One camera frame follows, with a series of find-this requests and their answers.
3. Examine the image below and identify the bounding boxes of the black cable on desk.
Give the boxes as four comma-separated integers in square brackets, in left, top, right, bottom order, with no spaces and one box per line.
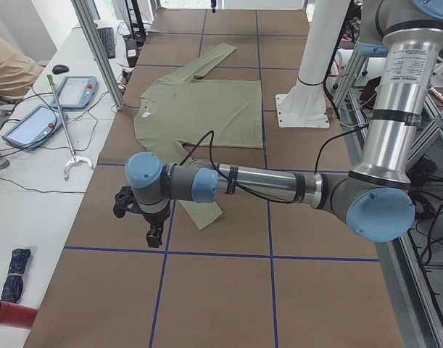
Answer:
[0,92,99,196]

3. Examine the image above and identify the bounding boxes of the aluminium frame post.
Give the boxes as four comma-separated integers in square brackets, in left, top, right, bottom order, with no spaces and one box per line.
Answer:
[71,0,125,111]

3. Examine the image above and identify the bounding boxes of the black keyboard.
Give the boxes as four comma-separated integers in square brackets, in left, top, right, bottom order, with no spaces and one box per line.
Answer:
[97,27,115,59]

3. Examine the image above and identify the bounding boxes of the black computer mouse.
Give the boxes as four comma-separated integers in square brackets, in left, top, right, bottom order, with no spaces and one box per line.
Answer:
[51,65,70,75]

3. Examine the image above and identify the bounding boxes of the near blue teach pendant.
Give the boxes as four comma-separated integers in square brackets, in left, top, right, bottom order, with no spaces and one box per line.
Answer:
[2,105,63,149]

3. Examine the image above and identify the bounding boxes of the seated person beige shirt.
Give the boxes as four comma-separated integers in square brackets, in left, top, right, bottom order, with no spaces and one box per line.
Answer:
[0,37,44,102]

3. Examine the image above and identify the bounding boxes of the red cylinder tube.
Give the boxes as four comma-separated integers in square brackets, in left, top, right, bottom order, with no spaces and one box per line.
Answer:
[0,300,38,329]

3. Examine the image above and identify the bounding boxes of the black power adapter brick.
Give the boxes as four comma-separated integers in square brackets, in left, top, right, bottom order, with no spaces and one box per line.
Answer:
[125,38,139,67]

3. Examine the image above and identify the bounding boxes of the metal reacher grabber tool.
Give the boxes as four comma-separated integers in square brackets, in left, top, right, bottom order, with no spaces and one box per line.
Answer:
[47,74,94,181]

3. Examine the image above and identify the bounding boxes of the blue teach pendant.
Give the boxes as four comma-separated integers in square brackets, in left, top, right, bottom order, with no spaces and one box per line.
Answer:
[57,76,98,110]
[2,105,63,149]

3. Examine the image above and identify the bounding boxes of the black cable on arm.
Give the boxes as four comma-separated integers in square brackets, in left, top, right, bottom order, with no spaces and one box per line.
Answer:
[180,123,370,204]

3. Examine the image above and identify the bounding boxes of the far blue teach pendant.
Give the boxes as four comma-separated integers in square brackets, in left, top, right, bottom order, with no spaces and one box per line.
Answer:
[57,76,98,110]

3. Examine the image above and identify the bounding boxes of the olive green long-sleeve shirt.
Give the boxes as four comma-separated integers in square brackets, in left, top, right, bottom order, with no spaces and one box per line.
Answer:
[133,42,264,231]

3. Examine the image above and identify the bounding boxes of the aluminium truss frame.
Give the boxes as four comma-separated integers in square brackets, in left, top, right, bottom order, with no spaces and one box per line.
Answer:
[331,43,443,348]

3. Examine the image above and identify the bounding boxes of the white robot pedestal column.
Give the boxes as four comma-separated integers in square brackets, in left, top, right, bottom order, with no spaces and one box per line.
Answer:
[276,0,350,128]

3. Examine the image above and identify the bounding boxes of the folded dark blue umbrella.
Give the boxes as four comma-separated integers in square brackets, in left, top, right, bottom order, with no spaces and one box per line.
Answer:
[1,249,31,303]

